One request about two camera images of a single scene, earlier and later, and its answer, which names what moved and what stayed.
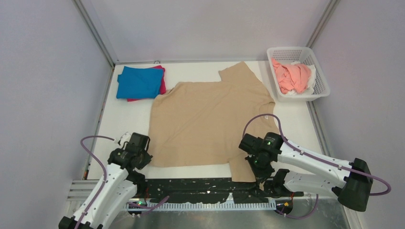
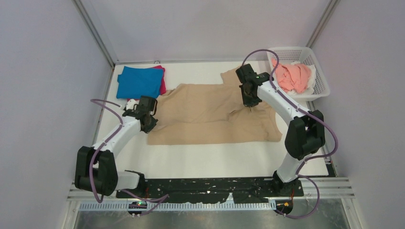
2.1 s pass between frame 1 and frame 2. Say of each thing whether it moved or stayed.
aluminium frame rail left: stayed
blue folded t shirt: stayed
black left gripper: moved
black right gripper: moved
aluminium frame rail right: stayed
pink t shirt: stayed
